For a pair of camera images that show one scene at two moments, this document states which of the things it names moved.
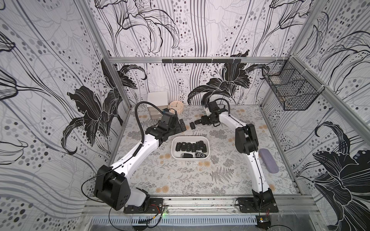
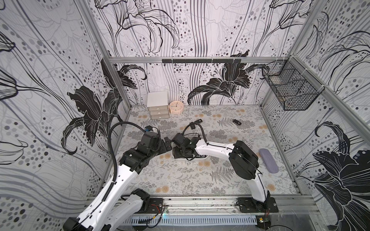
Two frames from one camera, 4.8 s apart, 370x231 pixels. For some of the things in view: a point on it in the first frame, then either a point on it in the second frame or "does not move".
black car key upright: x=192 y=125 does not move
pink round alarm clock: x=176 y=105 does not move
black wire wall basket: x=295 y=87 does not move
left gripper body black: x=174 y=128 -> x=159 y=148
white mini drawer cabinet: x=159 y=99 does not move
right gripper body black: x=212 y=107 -> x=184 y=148
